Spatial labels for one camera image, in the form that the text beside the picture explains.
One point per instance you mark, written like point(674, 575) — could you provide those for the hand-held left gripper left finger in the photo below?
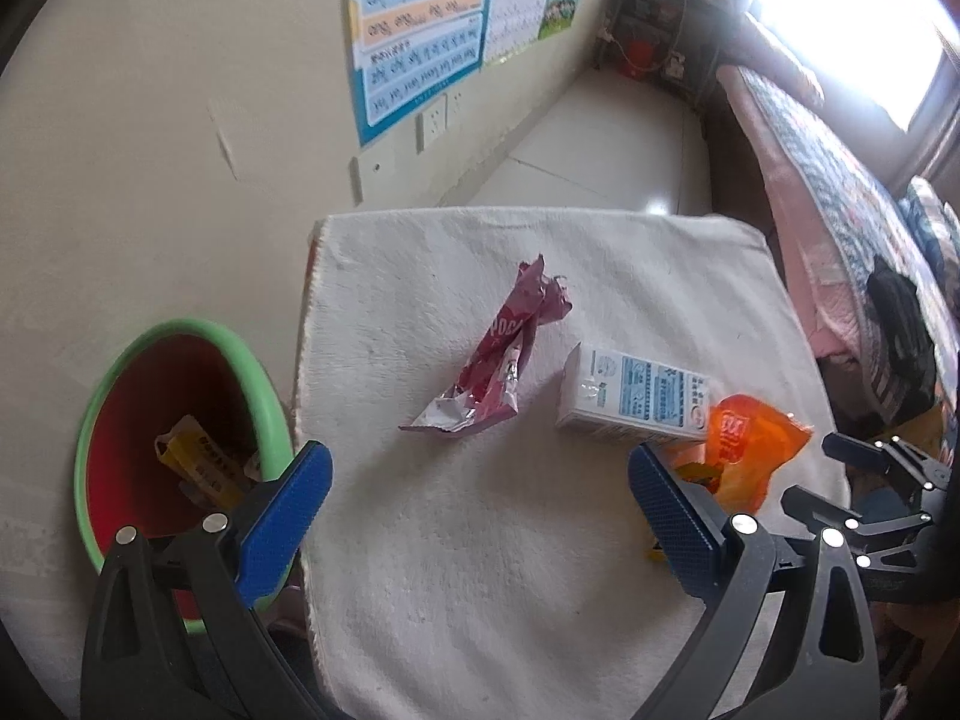
point(289, 517)

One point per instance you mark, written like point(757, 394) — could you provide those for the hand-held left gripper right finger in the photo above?
point(675, 517)

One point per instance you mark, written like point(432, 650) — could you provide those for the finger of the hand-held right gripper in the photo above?
point(889, 532)
point(885, 457)

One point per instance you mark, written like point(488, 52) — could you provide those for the yellow snack packet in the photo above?
point(202, 465)

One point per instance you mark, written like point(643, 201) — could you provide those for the orange plastic wrapper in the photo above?
point(750, 435)

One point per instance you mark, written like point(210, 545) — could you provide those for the green-rimmed red bin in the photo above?
point(150, 405)

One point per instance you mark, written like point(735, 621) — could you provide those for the dark pink foil wrapper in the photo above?
point(495, 367)

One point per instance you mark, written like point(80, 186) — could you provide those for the dark cloth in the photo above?
point(900, 330)

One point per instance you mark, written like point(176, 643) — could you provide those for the white and blue milk carton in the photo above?
point(637, 390)

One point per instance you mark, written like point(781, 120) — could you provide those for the white fleece cloth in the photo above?
point(450, 540)

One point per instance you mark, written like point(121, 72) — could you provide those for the bed with patterned quilt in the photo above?
point(825, 187)

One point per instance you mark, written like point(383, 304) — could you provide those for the bright window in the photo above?
point(855, 15)

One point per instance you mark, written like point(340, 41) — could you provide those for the red bucket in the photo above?
point(639, 58)

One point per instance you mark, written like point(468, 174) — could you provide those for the dark storage shelf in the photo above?
point(660, 7)

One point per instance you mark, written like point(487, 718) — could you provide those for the white wall plate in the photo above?
point(373, 172)

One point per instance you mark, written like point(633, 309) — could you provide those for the white wall socket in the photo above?
point(432, 126)
point(455, 109)

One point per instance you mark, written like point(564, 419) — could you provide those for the blue striped wall poster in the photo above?
point(420, 37)

